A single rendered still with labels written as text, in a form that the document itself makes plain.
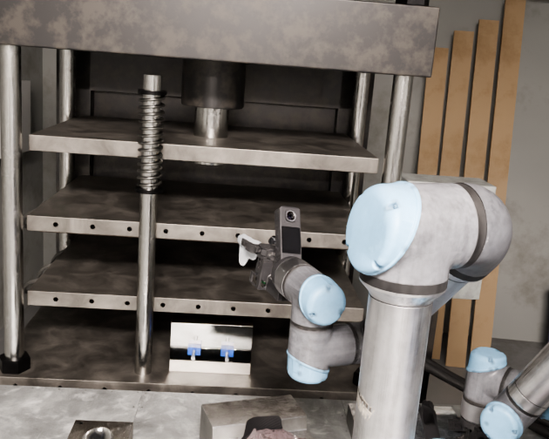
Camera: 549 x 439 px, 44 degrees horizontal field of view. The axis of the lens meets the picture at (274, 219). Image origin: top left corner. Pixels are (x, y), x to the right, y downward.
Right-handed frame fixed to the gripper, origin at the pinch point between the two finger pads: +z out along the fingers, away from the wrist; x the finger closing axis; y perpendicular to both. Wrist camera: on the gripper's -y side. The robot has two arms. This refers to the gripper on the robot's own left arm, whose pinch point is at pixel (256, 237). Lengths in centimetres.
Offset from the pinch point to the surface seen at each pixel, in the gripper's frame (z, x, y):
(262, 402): 26, 23, 52
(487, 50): 228, 226, -84
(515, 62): 217, 241, -80
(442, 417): 3, 64, 44
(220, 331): 69, 24, 49
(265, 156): 69, 27, -10
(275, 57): 57, 19, -40
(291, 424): 16, 28, 53
